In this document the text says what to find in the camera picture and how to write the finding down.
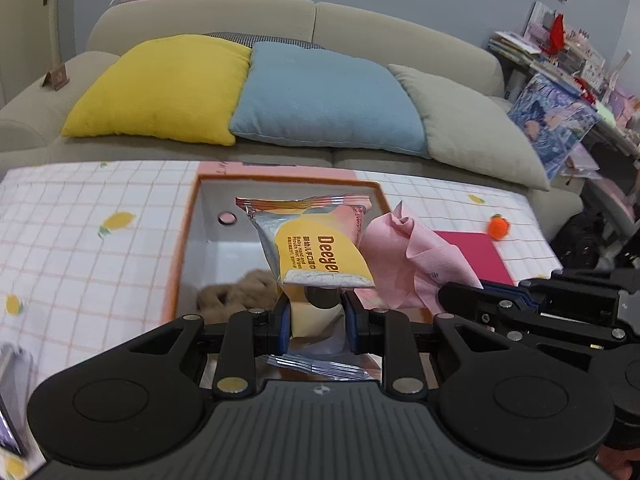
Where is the grey pillow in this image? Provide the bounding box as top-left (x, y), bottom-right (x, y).
top-left (387, 63), bottom-right (552, 192)

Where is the wet wipes packet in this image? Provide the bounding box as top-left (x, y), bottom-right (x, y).
top-left (235, 195), bottom-right (377, 381)

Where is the checked lemon print tablecloth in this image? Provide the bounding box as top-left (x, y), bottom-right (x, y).
top-left (0, 160), bottom-right (563, 480)

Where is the red lidded plastic box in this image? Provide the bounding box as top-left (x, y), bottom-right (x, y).
top-left (432, 230), bottom-right (515, 287)

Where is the grey houndstooth cushion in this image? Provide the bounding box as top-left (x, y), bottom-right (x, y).
top-left (202, 31), bottom-right (326, 51)

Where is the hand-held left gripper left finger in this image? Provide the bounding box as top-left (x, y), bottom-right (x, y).
top-left (117, 292), bottom-right (292, 397)

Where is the brown plush toy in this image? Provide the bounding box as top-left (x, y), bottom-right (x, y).
top-left (196, 269), bottom-right (281, 323)

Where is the red hanging ornament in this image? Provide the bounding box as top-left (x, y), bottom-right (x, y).
top-left (542, 12), bottom-right (568, 56)

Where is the cluttered desk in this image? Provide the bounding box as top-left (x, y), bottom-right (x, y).
top-left (582, 105), bottom-right (640, 161)

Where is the small wooden sign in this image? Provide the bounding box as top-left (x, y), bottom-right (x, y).
top-left (41, 64), bottom-right (69, 92)

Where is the white phone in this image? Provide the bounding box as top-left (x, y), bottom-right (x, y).
top-left (0, 342), bottom-right (31, 458)

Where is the pink cloth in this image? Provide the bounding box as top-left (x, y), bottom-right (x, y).
top-left (357, 202), bottom-right (483, 311)

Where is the black backpack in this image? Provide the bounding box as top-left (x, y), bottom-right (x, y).
top-left (550, 210), bottom-right (608, 271)

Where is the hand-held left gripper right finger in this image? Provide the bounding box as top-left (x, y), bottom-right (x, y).
top-left (344, 291), bottom-right (516, 397)

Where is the cream door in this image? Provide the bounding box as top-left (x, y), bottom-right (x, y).
top-left (0, 0), bottom-right (61, 106)

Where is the white cardboard box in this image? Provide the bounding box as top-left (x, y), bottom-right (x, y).
top-left (167, 161), bottom-right (435, 381)

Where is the beige sofa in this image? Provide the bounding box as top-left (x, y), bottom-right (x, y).
top-left (0, 0), bottom-right (586, 241)

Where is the yellow pillow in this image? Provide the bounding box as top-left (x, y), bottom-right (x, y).
top-left (61, 34), bottom-right (252, 147)

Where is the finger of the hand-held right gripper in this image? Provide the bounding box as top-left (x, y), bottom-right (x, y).
top-left (439, 281), bottom-right (532, 321)
top-left (480, 300), bottom-right (628, 358)

